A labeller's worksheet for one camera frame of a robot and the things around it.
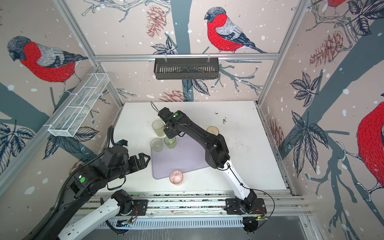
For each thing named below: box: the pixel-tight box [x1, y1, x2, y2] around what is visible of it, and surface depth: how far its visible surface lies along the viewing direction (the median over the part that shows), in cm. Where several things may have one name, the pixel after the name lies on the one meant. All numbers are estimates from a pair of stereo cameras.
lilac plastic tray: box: [152, 134, 210, 179], surface depth 92 cm
